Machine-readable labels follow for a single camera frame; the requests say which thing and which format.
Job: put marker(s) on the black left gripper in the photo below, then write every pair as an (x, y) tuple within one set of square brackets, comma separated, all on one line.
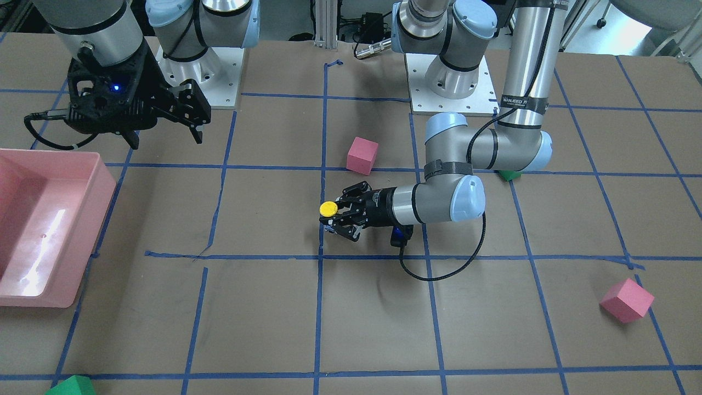
[(382, 204)]

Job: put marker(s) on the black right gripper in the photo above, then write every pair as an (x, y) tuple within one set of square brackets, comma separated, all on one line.
[(152, 83)]

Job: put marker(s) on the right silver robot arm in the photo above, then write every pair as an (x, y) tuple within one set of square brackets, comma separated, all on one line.
[(186, 30)]

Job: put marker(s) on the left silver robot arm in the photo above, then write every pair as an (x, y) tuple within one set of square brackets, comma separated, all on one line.
[(457, 34)]

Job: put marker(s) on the pink cube near base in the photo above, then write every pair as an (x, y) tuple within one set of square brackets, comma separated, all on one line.
[(362, 156)]

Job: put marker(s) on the pink plastic bin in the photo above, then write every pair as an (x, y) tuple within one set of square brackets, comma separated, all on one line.
[(52, 210)]

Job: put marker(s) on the green cube near base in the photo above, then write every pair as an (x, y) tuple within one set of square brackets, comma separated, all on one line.
[(508, 176)]

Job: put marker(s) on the green cube near bin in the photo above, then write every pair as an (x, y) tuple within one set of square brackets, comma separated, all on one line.
[(74, 385)]

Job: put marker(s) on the pink cube far side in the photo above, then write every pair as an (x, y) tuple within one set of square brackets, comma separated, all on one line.
[(627, 301)]

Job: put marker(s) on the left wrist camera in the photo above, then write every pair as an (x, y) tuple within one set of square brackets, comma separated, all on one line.
[(400, 235)]

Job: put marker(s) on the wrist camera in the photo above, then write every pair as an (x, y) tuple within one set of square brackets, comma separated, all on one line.
[(400, 235), (99, 104)]

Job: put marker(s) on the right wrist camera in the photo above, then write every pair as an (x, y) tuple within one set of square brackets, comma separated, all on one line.
[(99, 104)]

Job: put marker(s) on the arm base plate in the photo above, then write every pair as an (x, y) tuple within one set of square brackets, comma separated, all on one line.
[(434, 87), (218, 74)]

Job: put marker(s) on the aluminium frame post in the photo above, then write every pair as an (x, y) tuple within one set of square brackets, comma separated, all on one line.
[(326, 24)]

